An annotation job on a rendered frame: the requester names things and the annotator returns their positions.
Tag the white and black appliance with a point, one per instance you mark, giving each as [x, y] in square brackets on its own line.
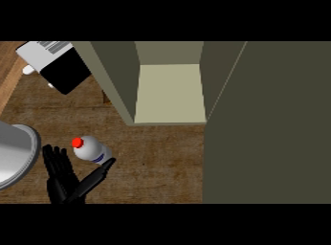
[55, 63]

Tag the white bottle with red cap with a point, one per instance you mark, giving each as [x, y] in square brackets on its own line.
[89, 149]

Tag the olive green open cabinet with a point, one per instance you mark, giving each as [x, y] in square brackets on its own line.
[169, 92]

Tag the dark grey cabinet door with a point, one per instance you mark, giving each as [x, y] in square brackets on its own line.
[276, 127]

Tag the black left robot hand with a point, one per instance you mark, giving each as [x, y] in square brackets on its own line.
[60, 178]

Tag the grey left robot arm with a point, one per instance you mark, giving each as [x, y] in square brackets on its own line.
[6, 156]

